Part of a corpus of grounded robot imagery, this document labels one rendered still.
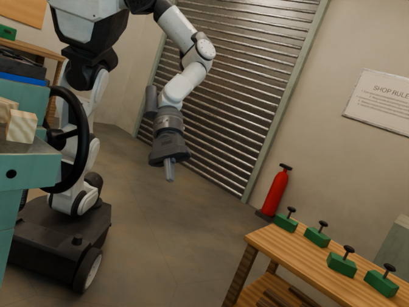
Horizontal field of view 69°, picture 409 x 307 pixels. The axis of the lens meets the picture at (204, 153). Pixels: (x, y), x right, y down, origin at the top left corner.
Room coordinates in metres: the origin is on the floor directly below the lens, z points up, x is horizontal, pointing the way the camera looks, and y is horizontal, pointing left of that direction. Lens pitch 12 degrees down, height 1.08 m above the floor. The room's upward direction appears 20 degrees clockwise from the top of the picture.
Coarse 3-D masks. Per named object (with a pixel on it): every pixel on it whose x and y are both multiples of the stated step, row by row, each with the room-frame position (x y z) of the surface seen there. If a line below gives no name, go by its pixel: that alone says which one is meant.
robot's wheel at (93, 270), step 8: (96, 248) 1.28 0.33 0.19; (88, 256) 1.20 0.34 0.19; (96, 256) 1.21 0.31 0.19; (80, 264) 1.16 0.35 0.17; (88, 264) 1.17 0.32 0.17; (96, 264) 1.30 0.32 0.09; (80, 272) 1.14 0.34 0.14; (88, 272) 1.16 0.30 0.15; (96, 272) 1.30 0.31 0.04; (80, 280) 1.13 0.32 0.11; (88, 280) 1.25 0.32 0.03; (80, 288) 1.14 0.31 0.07
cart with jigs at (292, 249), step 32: (288, 224) 1.47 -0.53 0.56; (320, 224) 1.45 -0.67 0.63; (288, 256) 1.18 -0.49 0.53; (320, 256) 1.30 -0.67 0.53; (352, 256) 1.44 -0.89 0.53; (256, 288) 1.43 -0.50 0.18; (288, 288) 1.52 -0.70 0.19; (320, 288) 1.04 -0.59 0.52; (352, 288) 1.11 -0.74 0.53; (384, 288) 1.15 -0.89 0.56
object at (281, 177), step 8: (288, 168) 2.99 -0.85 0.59; (280, 176) 2.98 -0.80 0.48; (272, 184) 3.02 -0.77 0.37; (280, 184) 2.96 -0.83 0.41; (272, 192) 2.98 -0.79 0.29; (280, 192) 2.97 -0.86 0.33; (272, 200) 2.96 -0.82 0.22; (264, 208) 2.99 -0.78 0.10; (272, 208) 2.96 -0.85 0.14; (264, 216) 2.95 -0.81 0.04; (272, 216) 2.99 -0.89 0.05
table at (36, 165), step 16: (0, 128) 0.48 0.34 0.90; (0, 144) 0.41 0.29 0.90; (16, 144) 0.43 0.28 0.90; (32, 144) 0.46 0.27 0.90; (48, 144) 0.48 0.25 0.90; (0, 160) 0.38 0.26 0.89; (16, 160) 0.40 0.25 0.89; (32, 160) 0.42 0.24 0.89; (48, 160) 0.44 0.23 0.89; (0, 176) 0.39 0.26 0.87; (16, 176) 0.41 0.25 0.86; (32, 176) 0.43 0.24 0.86; (48, 176) 0.45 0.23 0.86
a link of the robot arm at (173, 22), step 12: (168, 12) 1.08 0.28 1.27; (180, 12) 1.11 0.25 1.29; (168, 24) 1.09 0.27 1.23; (180, 24) 1.09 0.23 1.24; (168, 36) 1.12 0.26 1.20; (180, 36) 1.09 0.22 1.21; (192, 36) 1.09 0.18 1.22; (204, 36) 1.12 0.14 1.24; (180, 48) 1.11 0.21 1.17; (204, 48) 1.06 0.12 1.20; (180, 60) 1.14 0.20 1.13
